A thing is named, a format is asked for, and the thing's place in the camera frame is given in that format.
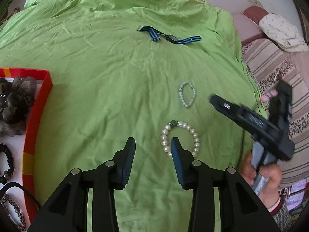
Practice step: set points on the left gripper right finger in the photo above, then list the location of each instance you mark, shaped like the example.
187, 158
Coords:
183, 165

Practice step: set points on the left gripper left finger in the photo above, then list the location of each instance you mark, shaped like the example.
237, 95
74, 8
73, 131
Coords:
123, 164

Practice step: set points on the grey sheer scrunchie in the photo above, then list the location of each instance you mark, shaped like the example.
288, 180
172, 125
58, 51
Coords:
17, 97

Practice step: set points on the right forearm knit sleeve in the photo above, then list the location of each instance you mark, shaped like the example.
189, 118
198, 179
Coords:
281, 215

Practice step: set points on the striped sofa cushion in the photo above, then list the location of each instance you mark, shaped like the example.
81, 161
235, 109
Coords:
268, 64

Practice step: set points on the white patterned pillow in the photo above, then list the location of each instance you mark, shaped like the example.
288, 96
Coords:
283, 33

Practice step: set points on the green bed sheet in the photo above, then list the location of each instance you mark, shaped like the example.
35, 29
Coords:
111, 82

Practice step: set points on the red white tray box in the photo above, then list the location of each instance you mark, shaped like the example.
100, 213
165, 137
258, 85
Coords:
18, 204

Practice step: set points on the blue striped watch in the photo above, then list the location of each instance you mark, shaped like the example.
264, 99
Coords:
156, 35

